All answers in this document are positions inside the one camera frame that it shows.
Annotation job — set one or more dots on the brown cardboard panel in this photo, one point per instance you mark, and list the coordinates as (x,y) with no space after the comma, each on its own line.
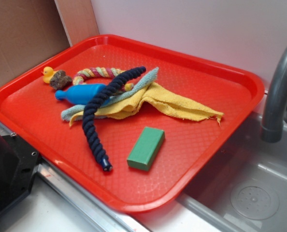
(31,31)

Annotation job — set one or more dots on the brown rock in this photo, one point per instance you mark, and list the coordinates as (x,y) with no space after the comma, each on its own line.
(60,80)

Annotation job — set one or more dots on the yellow rubber duck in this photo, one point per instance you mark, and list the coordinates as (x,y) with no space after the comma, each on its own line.
(48,74)

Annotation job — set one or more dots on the blue plastic bottle toy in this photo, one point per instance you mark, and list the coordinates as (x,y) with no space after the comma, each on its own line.
(79,94)

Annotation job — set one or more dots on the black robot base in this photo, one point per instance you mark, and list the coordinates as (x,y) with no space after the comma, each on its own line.
(18,166)

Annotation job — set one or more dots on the grey plastic sink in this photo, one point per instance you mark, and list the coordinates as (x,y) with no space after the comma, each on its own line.
(243,187)

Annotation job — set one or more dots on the red plastic tray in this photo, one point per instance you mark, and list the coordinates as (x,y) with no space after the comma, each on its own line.
(29,108)

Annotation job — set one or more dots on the yellow cloth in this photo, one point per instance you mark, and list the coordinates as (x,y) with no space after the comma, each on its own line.
(166,102)

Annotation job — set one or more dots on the light blue cloth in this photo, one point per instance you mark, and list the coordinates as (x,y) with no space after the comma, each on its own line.
(144,82)

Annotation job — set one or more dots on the green rectangular block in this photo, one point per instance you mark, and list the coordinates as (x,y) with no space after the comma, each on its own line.
(146,148)

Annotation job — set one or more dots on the grey faucet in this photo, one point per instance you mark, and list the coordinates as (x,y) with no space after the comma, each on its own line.
(275,110)

